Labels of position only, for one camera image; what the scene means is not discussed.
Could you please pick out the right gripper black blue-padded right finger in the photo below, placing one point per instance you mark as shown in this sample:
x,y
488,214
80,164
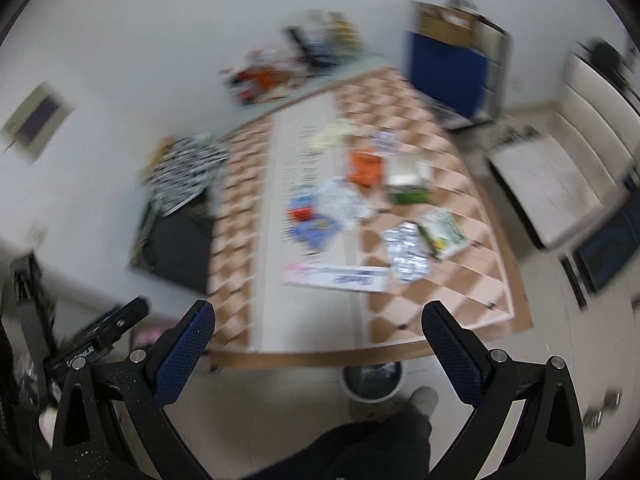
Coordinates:
x,y
548,442

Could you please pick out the long white pink box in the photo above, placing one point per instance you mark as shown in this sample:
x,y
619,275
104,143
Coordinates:
x,y
349,278

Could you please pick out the patterned dining table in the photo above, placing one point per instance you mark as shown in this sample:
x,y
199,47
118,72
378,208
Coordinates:
x,y
263,323

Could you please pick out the white round trash bin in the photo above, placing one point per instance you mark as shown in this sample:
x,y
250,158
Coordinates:
x,y
372,384

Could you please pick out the chrome dumbbell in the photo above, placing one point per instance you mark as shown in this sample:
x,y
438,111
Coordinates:
x,y
592,418

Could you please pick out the white cushioned bench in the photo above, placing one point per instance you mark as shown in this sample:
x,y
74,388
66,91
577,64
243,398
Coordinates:
x,y
566,174

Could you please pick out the blue board on chair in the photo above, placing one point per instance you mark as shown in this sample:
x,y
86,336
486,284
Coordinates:
x,y
454,76

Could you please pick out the person legs dark trousers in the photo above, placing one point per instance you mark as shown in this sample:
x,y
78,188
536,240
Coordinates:
x,y
397,447

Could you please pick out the green white cardboard box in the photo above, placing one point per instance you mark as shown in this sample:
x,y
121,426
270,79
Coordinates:
x,y
408,179

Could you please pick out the blue red wrapper pile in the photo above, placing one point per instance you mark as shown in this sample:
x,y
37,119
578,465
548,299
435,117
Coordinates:
x,y
310,226

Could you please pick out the green white snack bag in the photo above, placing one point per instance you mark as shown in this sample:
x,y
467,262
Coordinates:
x,y
442,233

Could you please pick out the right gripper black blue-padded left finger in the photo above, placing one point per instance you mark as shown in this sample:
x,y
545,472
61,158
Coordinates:
x,y
88,441

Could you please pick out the brown cardboard box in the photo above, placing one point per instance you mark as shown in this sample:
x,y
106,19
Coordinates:
x,y
447,25

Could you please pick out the pale yellow crumpled paper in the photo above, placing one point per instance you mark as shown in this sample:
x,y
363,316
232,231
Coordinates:
x,y
331,136

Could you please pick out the silver pill blister pack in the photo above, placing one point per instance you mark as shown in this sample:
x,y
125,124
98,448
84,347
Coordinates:
x,y
405,249

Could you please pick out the white crumpled plastic wrapper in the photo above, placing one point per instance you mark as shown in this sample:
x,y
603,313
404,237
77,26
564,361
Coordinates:
x,y
339,199

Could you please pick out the grey right slipper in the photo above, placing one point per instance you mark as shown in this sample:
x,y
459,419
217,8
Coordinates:
x,y
423,401

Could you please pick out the black chair under cloth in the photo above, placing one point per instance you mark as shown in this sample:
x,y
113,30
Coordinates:
x,y
176,247

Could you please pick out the orange snack packet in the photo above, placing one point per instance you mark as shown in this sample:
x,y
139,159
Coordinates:
x,y
365,168

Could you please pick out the wall picture frame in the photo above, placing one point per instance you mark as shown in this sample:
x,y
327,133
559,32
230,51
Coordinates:
x,y
35,121

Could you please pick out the bottles and snacks cluster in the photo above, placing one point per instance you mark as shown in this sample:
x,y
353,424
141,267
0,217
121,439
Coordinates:
x,y
325,42

